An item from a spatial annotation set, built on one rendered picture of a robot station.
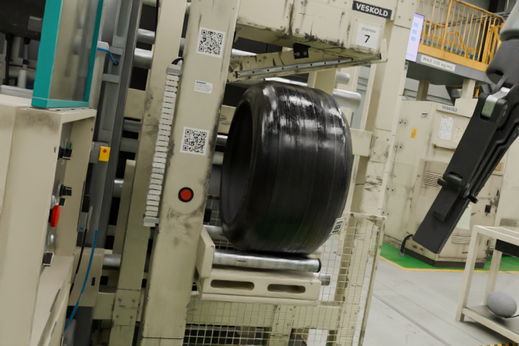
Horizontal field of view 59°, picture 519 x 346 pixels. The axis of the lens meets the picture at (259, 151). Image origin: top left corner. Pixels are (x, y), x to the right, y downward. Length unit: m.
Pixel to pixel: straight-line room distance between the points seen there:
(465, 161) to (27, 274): 0.56
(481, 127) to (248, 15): 1.26
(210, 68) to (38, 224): 0.81
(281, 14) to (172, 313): 1.07
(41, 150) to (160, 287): 0.85
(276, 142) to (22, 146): 0.72
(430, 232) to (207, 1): 1.02
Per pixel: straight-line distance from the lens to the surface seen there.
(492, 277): 4.45
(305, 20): 1.74
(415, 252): 6.20
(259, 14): 1.69
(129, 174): 2.14
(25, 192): 0.68
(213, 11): 1.39
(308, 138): 1.26
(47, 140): 0.67
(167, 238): 1.40
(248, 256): 1.38
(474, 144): 0.51
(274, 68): 1.82
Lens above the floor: 1.29
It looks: 3 degrees down
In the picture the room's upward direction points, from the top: 10 degrees clockwise
